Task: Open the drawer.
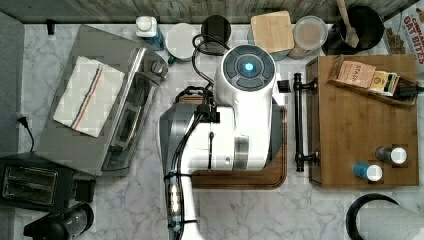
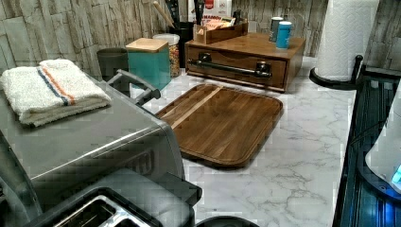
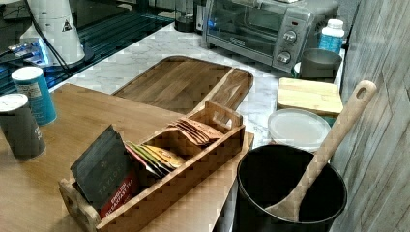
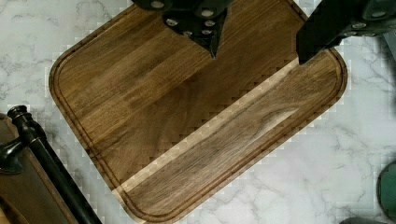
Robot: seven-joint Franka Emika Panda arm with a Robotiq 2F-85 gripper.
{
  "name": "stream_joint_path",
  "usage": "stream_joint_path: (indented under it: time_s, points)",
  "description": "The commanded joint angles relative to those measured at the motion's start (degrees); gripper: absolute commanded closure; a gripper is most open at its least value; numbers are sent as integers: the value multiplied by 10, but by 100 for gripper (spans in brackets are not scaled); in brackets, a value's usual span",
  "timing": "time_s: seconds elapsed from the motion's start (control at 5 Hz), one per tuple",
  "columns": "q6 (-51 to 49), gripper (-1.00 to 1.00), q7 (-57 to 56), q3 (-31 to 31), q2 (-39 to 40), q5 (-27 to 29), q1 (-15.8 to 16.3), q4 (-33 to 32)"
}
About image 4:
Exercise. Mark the black drawer handle bar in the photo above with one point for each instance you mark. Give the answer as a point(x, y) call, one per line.
point(33, 136)

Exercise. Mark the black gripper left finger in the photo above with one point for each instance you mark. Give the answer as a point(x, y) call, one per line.
point(200, 20)

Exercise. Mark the teal canister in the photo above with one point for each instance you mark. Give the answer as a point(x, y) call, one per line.
point(386, 190)

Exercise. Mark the dark grey canister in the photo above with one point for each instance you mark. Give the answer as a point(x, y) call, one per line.
point(360, 220)

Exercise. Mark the dark wooden cutting board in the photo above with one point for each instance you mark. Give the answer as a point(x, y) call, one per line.
point(167, 124)

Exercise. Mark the wooden drawer front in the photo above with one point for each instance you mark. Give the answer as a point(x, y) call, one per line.
point(27, 195)

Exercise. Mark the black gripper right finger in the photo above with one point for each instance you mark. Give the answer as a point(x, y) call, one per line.
point(334, 20)

